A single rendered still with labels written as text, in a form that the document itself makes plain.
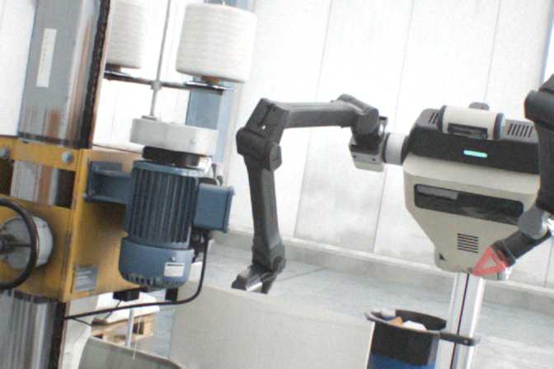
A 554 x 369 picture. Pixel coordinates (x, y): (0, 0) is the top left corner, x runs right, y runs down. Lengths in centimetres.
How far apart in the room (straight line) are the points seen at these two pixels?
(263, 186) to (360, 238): 828
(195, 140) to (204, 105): 909
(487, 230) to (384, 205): 787
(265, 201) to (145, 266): 45
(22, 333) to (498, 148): 125
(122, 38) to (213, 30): 24
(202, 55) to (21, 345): 72
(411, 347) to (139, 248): 255
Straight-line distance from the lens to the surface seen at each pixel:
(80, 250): 182
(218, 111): 1056
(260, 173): 202
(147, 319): 579
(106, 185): 182
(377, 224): 1027
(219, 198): 176
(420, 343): 415
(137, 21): 203
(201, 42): 187
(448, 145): 234
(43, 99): 183
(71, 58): 180
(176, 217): 175
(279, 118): 196
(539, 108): 179
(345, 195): 1035
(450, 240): 244
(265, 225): 215
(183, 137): 172
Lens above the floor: 142
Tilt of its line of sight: 3 degrees down
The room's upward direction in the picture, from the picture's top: 9 degrees clockwise
